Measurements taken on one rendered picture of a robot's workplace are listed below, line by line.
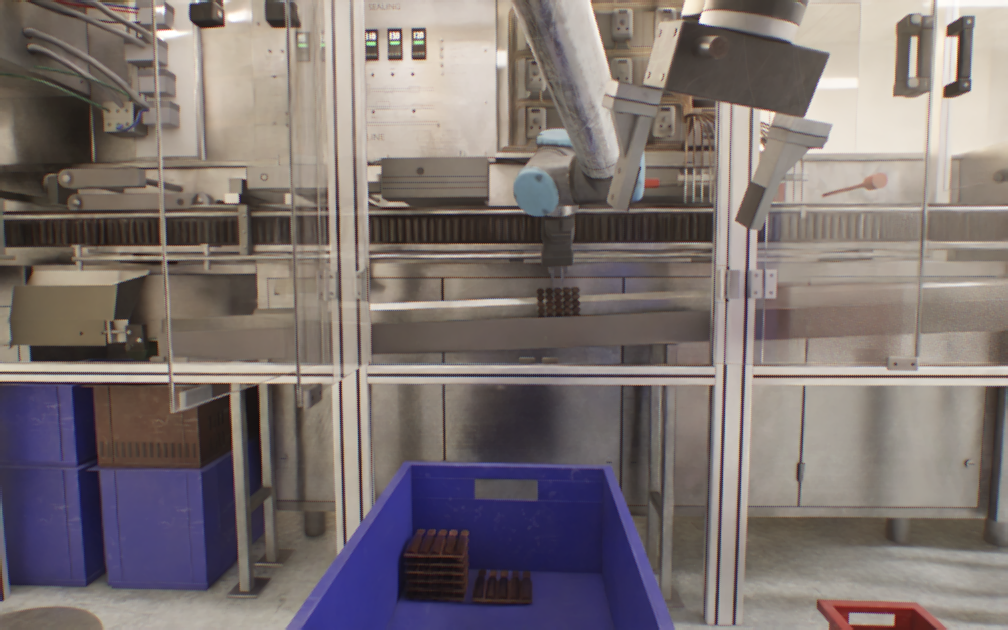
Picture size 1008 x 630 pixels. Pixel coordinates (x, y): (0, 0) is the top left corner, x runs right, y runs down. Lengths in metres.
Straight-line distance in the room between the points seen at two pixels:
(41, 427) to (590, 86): 1.51
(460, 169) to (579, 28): 0.70
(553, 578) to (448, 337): 0.55
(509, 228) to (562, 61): 0.71
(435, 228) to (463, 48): 0.69
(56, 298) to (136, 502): 0.54
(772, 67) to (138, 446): 1.50
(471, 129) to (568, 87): 1.03
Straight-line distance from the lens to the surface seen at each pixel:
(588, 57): 0.72
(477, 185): 1.31
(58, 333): 1.64
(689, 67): 0.46
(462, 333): 1.19
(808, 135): 0.54
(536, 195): 0.95
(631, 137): 0.47
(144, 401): 1.54
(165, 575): 1.67
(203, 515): 1.55
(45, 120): 2.37
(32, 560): 1.87
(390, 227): 1.39
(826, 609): 1.34
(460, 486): 1.03
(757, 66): 0.49
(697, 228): 1.42
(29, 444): 1.76
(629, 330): 1.21
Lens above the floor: 0.79
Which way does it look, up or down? 4 degrees down
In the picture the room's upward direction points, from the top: straight up
